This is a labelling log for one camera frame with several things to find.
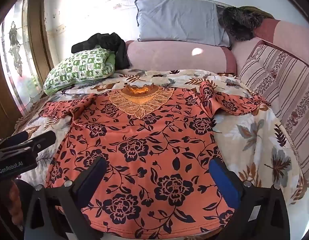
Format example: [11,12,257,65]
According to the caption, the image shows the striped pink backrest cushion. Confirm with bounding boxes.
[238,40,309,183]

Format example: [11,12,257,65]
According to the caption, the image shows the leaf print blanket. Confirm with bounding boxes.
[13,69,306,240]

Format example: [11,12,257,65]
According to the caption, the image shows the pink sofa backrest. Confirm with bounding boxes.
[231,18,309,67]

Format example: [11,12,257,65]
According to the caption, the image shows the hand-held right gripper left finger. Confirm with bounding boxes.
[24,156,108,240]

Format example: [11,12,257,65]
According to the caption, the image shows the wooden door frame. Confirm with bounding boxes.
[27,0,55,80]

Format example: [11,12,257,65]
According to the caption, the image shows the olive cloth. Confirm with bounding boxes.
[238,5,275,19]

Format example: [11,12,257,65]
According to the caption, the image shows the green patterned pillow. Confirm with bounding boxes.
[43,47,116,96]

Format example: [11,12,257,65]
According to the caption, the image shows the orange floral shirt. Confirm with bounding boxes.
[44,85,270,239]

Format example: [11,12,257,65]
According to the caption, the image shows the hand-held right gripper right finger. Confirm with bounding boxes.
[209,158,291,240]

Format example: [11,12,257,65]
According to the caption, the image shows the pink bolster cushion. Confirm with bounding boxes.
[126,40,237,75]

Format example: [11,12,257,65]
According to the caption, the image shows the patterned glass door panel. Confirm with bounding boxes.
[0,0,42,113]

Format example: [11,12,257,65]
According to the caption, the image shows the grey pillow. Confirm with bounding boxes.
[134,0,231,47]

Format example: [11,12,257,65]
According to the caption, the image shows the dark fur garment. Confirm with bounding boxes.
[218,6,265,42]

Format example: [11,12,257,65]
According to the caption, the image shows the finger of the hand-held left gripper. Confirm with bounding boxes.
[0,131,28,148]
[0,130,57,155]

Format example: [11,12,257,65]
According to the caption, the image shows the black clothing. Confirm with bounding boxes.
[71,32,130,69]

